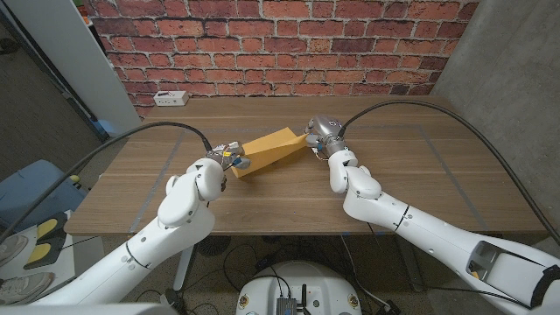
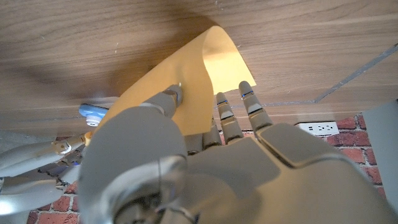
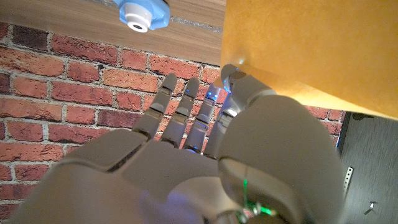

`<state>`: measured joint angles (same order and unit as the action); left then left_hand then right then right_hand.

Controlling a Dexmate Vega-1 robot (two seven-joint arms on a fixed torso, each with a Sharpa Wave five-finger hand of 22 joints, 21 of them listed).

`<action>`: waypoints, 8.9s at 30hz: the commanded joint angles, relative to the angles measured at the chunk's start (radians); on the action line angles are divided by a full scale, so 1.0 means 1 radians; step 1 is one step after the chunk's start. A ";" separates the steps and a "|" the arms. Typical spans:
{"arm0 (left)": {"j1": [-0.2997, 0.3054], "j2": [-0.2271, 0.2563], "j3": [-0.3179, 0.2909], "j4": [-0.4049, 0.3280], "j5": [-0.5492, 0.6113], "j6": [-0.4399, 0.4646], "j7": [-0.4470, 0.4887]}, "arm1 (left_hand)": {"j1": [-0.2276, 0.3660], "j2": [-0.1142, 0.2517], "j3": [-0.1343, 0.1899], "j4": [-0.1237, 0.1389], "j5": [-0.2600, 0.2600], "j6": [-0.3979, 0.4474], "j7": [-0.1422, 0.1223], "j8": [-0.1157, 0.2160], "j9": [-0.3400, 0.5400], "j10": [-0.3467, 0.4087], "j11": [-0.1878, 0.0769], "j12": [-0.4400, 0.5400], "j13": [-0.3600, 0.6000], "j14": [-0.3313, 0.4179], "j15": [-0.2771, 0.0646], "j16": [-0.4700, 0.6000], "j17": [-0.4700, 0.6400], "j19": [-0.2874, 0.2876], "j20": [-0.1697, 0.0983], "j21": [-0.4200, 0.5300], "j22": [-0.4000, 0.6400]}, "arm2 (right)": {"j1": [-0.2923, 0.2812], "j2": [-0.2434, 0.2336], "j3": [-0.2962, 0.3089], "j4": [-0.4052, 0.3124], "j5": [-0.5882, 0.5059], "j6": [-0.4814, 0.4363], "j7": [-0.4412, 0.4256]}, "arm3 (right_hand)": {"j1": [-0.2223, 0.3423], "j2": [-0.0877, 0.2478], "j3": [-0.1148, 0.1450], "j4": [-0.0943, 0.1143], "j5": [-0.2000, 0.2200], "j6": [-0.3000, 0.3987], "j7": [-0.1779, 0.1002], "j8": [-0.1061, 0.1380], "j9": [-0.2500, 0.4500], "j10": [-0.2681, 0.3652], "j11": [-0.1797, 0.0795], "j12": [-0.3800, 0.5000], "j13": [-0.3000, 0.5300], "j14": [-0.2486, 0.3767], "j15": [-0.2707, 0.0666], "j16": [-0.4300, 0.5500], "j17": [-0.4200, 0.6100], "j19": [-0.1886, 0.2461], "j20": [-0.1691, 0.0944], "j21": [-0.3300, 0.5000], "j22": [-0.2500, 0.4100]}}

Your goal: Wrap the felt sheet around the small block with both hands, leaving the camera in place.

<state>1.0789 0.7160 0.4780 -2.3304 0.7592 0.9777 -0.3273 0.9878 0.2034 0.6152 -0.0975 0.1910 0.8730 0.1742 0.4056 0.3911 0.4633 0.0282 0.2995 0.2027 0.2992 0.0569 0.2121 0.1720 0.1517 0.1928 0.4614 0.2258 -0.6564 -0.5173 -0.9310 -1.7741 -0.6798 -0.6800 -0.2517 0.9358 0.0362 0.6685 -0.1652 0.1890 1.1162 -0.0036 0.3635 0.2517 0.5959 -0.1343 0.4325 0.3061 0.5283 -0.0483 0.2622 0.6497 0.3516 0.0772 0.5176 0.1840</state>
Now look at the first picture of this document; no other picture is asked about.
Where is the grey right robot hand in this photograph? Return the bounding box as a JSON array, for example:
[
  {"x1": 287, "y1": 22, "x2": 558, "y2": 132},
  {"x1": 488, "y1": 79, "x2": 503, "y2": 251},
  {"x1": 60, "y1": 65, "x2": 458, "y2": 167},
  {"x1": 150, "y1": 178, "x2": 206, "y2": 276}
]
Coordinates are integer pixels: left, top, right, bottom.
[{"x1": 304, "y1": 115, "x2": 347, "y2": 158}]

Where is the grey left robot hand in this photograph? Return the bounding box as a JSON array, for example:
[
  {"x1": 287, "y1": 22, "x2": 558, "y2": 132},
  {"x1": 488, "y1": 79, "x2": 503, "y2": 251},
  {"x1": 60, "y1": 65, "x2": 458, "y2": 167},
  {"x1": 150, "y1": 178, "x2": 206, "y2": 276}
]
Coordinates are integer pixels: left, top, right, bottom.
[{"x1": 205, "y1": 140, "x2": 253, "y2": 172}]

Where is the yellow felt sheet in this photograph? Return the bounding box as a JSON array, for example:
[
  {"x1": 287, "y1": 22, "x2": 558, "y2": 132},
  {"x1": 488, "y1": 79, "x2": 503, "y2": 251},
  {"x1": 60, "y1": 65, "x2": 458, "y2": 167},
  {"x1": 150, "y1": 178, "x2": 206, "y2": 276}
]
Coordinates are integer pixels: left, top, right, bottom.
[{"x1": 230, "y1": 126, "x2": 310, "y2": 179}]

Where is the white power strip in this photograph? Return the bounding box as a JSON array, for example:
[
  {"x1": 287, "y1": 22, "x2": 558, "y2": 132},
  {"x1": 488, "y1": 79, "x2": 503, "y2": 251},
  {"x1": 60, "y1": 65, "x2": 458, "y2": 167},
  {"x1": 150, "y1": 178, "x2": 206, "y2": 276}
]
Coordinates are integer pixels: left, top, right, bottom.
[{"x1": 152, "y1": 90, "x2": 190, "y2": 108}]

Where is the black round fan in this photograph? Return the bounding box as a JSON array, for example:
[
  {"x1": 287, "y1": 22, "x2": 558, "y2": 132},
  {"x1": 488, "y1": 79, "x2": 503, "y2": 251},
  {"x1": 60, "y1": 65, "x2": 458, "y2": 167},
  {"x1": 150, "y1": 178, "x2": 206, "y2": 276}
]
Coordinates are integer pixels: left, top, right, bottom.
[{"x1": 195, "y1": 235, "x2": 232, "y2": 257}]

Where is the red brick print backdrop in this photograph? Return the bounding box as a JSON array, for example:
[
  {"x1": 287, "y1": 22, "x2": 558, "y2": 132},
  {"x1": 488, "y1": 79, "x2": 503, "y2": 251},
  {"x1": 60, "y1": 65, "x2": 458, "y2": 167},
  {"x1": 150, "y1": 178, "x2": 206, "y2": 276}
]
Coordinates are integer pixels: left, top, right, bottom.
[{"x1": 82, "y1": 0, "x2": 480, "y2": 119}]

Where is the white table leg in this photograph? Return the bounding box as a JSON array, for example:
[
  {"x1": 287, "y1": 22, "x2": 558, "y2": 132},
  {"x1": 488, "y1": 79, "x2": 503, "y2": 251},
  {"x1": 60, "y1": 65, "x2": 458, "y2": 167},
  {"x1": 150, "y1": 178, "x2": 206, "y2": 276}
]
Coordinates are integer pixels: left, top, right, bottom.
[{"x1": 173, "y1": 244, "x2": 198, "y2": 292}]

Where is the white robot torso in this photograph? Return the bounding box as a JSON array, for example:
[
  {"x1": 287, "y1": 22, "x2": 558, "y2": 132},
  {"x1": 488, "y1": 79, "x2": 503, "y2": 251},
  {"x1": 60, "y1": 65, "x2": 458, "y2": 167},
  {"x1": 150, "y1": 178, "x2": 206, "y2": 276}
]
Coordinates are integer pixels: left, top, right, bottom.
[{"x1": 235, "y1": 261, "x2": 363, "y2": 315}]

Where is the grey table leg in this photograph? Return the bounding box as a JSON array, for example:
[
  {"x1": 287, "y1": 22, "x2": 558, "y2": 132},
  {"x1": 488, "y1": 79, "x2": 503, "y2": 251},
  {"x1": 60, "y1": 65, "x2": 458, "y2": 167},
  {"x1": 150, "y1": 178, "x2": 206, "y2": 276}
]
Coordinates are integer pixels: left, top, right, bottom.
[{"x1": 395, "y1": 235, "x2": 425, "y2": 293}]

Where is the yellow and black foot pedal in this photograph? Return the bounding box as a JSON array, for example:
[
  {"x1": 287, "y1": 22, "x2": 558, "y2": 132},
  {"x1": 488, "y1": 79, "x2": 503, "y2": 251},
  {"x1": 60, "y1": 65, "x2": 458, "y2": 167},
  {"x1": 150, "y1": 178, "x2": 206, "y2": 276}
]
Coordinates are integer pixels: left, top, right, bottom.
[{"x1": 24, "y1": 212, "x2": 71, "y2": 270}]

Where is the blue plastic bin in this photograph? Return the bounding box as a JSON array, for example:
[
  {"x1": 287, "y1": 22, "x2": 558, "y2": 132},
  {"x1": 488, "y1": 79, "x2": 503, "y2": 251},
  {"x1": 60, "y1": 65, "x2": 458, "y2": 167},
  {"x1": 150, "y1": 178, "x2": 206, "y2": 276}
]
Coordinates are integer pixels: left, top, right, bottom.
[{"x1": 0, "y1": 158, "x2": 88, "y2": 233}]

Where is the grey sneaker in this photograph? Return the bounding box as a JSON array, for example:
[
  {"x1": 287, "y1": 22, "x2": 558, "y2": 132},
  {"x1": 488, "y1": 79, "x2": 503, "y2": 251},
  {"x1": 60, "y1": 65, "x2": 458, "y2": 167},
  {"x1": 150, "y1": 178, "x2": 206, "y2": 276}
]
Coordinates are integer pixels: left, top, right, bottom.
[
  {"x1": 0, "y1": 270, "x2": 56, "y2": 306},
  {"x1": 0, "y1": 234, "x2": 28, "y2": 266}
]

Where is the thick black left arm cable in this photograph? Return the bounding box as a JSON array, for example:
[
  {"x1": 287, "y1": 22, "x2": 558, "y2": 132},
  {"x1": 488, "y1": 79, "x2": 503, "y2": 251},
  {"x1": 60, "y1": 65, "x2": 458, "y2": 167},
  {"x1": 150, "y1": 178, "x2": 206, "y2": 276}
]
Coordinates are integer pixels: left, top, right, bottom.
[{"x1": 0, "y1": 121, "x2": 214, "y2": 244}]

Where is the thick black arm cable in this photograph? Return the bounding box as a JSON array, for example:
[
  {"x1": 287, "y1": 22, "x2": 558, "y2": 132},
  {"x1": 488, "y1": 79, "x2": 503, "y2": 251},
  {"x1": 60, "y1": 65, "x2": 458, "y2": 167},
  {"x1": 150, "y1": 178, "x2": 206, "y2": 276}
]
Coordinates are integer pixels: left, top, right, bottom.
[
  {"x1": 336, "y1": 99, "x2": 560, "y2": 246},
  {"x1": 0, "y1": 121, "x2": 214, "y2": 244}
]

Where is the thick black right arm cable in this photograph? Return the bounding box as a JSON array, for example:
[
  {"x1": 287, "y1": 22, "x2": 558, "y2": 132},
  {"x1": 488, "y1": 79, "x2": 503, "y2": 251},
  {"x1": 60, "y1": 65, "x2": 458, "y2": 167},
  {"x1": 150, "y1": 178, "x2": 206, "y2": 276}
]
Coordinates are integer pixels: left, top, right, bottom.
[{"x1": 336, "y1": 99, "x2": 560, "y2": 246}]

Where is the white wall panel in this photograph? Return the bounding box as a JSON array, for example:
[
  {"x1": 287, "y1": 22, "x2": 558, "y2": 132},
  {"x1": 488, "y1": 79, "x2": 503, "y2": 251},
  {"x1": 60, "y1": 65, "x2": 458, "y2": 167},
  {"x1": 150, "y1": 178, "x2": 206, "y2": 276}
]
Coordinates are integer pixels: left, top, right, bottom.
[{"x1": 3, "y1": 0, "x2": 142, "y2": 139}]

